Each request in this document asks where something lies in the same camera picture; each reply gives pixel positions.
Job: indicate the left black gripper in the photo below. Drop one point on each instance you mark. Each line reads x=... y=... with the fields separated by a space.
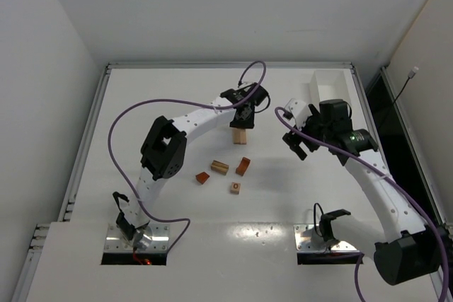
x=243 y=124

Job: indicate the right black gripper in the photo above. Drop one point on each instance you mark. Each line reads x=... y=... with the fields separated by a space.
x=299 y=135

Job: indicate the long light wood plank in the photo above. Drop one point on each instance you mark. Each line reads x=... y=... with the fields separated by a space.
x=237 y=136

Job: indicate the wood cube with letter O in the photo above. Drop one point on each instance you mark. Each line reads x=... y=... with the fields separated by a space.
x=235 y=188

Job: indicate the small light wood cube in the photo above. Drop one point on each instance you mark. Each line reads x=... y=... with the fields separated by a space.
x=241 y=130

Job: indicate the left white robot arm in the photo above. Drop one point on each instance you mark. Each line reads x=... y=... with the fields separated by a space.
x=164 y=147

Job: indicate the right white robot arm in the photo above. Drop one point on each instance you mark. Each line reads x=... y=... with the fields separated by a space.
x=408 y=245

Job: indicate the red-brown arch block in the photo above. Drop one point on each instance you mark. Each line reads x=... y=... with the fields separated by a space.
x=243 y=166

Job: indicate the striped wood block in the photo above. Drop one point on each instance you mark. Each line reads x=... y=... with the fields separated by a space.
x=219 y=167

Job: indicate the red-brown wedge block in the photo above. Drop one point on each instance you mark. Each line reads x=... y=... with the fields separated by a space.
x=202 y=178

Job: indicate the white open box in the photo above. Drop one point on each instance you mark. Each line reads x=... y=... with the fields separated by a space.
x=326 y=84

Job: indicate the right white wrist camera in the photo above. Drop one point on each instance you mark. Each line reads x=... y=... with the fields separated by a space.
x=298 y=111

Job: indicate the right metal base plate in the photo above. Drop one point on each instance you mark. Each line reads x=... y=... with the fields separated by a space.
x=307 y=242

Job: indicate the metal base plate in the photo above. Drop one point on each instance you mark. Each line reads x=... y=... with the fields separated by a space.
x=154 y=238
x=307 y=242

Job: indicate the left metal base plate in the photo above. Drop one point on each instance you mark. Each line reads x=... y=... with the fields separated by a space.
x=154 y=238

